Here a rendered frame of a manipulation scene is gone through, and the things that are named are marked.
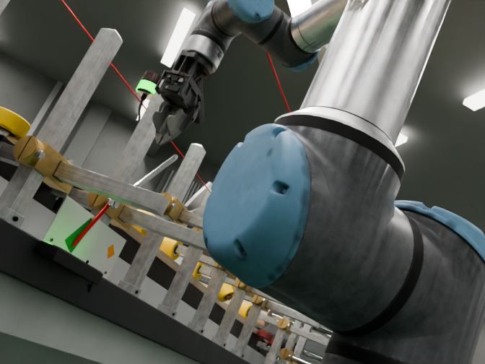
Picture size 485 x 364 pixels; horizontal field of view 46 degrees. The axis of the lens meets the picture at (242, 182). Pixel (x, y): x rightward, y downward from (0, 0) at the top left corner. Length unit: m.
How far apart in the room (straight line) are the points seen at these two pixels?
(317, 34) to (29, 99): 8.17
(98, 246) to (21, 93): 8.02
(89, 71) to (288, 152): 0.69
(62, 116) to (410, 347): 0.76
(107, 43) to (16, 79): 8.18
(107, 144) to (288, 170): 8.56
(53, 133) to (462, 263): 0.75
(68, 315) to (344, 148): 0.92
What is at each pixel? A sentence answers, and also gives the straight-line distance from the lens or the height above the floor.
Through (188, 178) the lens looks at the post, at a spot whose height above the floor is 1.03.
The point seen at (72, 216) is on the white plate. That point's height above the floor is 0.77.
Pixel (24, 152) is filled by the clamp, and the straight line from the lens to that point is 1.08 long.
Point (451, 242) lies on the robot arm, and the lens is 0.65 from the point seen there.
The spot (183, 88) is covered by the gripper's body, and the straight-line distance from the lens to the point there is 1.24.
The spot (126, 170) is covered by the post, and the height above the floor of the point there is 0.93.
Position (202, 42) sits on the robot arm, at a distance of 1.31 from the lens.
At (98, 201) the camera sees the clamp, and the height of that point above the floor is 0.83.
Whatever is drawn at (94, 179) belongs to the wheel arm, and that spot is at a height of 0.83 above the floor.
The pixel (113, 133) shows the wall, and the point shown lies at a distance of 9.09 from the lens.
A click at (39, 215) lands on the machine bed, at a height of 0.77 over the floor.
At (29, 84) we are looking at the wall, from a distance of 9.30.
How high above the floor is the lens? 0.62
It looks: 18 degrees up
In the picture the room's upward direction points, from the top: 25 degrees clockwise
